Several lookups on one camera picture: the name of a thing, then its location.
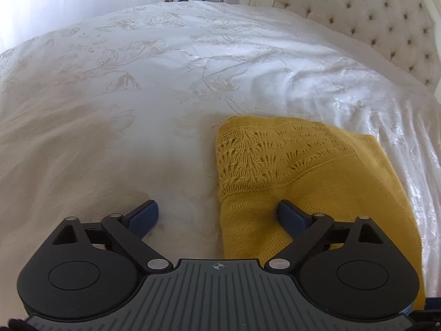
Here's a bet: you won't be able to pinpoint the yellow knitted sweater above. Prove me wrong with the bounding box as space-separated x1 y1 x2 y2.
214 115 425 313

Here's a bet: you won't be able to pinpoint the cream tufted headboard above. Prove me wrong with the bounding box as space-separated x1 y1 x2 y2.
239 0 441 98

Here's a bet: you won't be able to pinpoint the white embroidered bedspread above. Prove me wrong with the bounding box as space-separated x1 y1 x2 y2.
0 0 441 300

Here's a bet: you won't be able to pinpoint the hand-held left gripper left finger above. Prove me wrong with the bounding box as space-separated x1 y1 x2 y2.
55 199 174 273

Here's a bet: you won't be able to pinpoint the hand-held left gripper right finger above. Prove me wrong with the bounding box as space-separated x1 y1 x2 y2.
263 199 387 271

